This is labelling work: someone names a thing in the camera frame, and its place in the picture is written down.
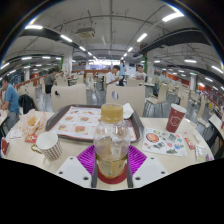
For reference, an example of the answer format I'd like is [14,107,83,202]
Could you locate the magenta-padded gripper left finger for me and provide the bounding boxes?
[54,144,98,189]

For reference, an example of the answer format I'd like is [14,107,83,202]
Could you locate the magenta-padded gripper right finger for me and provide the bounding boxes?
[126,144,171,189]

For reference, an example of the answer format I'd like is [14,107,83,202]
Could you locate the clear bottle with yellow cap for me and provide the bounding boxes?
[93,103,132,179]

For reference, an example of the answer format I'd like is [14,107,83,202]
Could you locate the white flyer with colourful prints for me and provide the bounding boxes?
[141,127,188,157]

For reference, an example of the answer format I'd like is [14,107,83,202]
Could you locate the flat round red coaster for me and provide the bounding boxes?
[96,163,129,185]

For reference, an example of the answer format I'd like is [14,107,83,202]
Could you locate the small red packet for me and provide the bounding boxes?
[184,137,196,150]

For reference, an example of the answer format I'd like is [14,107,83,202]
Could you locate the printed paper tray liner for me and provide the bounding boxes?
[57,106,138,141]

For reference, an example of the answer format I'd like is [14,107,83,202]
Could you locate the red sauce packet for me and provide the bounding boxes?
[24,133,38,144]

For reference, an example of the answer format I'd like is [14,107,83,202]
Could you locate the clear plastic packet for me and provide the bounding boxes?
[194,144,209,163]

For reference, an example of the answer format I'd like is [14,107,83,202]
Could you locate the dark brown food tray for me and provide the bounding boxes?
[44,104,145,144]

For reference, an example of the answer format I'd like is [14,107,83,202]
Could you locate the red paper cup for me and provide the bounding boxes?
[165,103,188,134]

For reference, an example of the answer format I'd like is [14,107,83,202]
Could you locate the crumpled white napkin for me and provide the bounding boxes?
[122,102,135,120]

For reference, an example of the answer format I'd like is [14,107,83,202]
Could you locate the white paper card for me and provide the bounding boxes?
[8,128,24,140]

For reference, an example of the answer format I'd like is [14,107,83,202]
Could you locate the red wallet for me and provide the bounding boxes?
[0,137,10,156]

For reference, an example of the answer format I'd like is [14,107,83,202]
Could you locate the group of beige chairs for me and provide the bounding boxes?
[16,71,218,128]

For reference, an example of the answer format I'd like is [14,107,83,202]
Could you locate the beige neighbouring table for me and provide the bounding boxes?
[208,113,224,138]
[0,109,9,129]

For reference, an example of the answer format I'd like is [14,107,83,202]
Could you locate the black backpack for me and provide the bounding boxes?
[18,94,37,115]

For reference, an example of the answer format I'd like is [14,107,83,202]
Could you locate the person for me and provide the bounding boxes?
[119,59,127,84]
[44,68,58,95]
[134,64,148,81]
[105,64,121,86]
[0,75,20,131]

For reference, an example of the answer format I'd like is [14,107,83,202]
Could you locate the ceiling air conditioner unit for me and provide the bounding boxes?
[75,27,96,39]

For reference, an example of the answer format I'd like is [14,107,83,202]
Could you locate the group of ceiling lights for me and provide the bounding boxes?
[0,12,224,76]

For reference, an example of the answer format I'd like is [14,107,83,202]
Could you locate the patterned mug with gold handle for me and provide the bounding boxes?
[30,131,63,162]

